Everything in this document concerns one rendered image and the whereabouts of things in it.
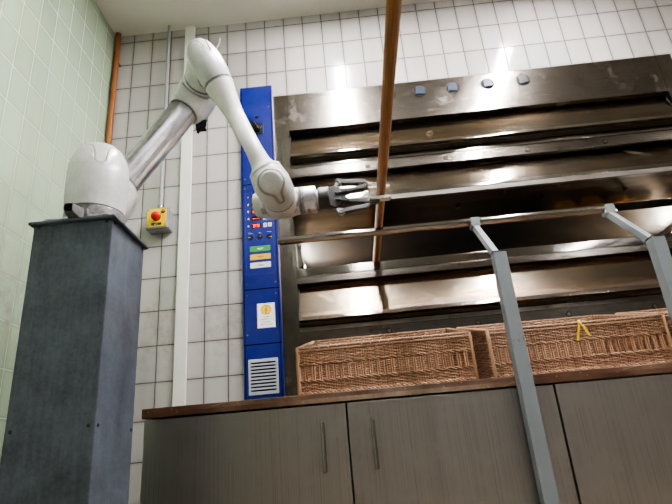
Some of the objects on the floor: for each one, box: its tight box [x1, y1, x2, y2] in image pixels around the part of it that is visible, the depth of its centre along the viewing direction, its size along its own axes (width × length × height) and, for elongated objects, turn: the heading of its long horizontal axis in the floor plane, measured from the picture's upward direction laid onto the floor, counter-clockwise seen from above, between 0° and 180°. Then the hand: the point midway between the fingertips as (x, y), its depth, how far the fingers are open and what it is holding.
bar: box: [278, 203, 672, 504], centre depth 161 cm, size 31×127×118 cm, turn 75°
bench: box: [140, 362, 672, 504], centre depth 169 cm, size 56×242×58 cm, turn 75°
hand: (379, 193), depth 174 cm, fingers closed on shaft, 3 cm apart
